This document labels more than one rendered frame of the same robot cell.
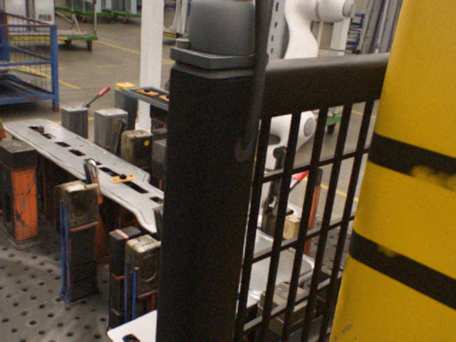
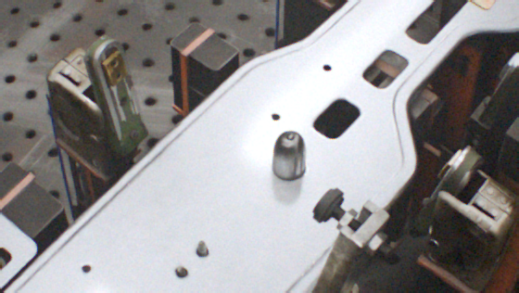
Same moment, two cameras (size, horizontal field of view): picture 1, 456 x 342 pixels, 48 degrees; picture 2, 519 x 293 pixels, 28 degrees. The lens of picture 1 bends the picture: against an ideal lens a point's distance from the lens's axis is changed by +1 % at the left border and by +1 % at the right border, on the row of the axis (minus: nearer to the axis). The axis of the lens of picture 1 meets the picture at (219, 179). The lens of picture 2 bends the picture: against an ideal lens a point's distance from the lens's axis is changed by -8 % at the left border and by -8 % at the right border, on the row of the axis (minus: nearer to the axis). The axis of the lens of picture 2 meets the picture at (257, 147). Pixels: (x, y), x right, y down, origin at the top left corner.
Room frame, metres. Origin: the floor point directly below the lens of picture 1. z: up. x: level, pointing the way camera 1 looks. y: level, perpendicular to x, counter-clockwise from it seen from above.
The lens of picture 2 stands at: (1.07, -0.58, 1.89)
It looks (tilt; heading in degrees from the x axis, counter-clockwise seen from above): 54 degrees down; 84
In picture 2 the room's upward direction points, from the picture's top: 1 degrees clockwise
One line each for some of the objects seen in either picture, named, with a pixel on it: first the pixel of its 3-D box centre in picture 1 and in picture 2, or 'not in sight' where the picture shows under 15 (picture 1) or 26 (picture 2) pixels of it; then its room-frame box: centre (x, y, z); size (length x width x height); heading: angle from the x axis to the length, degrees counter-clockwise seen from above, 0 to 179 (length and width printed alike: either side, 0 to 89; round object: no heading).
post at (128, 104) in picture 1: (125, 142); not in sight; (1.99, 0.40, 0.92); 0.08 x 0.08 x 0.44; 45
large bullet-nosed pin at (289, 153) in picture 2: not in sight; (289, 156); (1.17, 0.05, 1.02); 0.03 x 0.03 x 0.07
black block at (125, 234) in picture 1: (124, 284); (205, 129); (1.09, 0.21, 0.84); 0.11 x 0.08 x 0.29; 135
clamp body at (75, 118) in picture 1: (75, 151); not in sight; (1.94, 0.59, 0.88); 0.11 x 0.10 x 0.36; 135
